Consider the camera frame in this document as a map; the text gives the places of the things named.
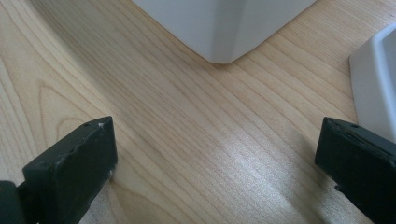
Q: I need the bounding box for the white plastic box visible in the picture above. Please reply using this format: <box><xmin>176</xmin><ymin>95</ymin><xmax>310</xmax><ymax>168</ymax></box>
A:
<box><xmin>130</xmin><ymin>0</ymin><xmax>318</xmax><ymax>65</ymax></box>

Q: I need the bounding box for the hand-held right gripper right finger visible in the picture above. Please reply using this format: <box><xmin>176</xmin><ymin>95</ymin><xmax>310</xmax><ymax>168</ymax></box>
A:
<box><xmin>314</xmin><ymin>117</ymin><xmax>396</xmax><ymax>224</ymax></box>

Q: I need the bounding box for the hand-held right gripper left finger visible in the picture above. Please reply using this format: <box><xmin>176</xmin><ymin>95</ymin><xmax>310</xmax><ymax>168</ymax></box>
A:
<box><xmin>21</xmin><ymin>116</ymin><xmax>119</xmax><ymax>224</ymax></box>

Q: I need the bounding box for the white plastic tray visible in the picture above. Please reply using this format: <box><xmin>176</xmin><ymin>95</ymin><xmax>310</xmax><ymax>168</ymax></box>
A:
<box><xmin>348</xmin><ymin>22</ymin><xmax>396</xmax><ymax>144</ymax></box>

